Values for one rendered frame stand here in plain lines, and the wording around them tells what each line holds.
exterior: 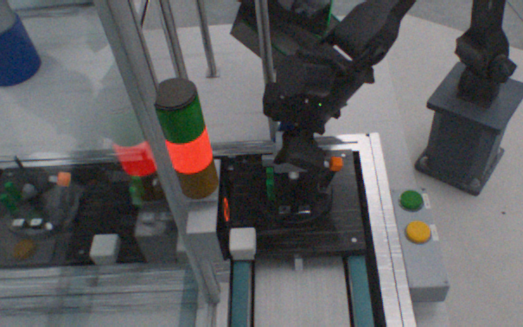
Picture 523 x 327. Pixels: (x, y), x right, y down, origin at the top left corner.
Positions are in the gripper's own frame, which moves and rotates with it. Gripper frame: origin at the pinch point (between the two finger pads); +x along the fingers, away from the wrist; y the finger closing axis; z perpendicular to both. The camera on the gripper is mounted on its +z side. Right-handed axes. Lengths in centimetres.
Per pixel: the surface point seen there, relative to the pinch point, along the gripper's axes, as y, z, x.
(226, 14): -212, -36, 114
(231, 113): -36.0, -4.0, 30.5
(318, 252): 11.9, -13.2, 10.7
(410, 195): 0.9, -27.4, 0.1
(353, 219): 5.4, -18.6, 6.6
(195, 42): -67, 6, 37
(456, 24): -186, -140, 39
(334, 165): 0.8, -10.1, 0.3
